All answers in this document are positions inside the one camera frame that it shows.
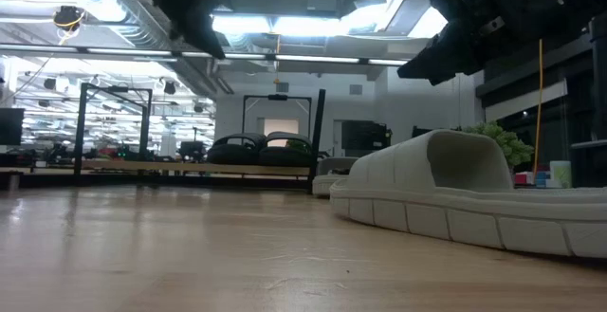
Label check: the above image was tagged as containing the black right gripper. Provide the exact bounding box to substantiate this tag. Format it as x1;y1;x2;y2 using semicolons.
396;0;587;87

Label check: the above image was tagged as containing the black slide sandal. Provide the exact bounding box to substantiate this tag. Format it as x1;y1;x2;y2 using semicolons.
258;131;314;168
207;132;267;166

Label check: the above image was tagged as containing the grey slide sandal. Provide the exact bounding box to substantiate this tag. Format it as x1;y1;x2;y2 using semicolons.
311;156;360;197
329;129;607;260

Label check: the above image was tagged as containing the round green succulent plant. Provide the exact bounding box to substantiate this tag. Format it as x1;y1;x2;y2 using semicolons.
462;120;536;170

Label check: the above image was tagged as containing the black background monitor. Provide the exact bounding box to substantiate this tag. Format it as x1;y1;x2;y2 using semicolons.
340;119;393;152
0;107;26;147

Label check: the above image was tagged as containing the pale green cup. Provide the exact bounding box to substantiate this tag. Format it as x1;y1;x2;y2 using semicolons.
549;159;573;189

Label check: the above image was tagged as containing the black gantry frame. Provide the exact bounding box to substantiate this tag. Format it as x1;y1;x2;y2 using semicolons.
241;93;313;136

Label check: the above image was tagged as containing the yellow hanging cable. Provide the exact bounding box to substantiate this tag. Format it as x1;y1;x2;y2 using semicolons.
532;38;544;176

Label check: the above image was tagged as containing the yellow cable reel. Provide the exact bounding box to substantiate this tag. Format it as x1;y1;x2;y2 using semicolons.
51;5;87;46

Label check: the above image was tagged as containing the wooden shelf with black frame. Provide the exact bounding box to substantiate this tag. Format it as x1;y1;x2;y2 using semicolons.
73;83;328;194

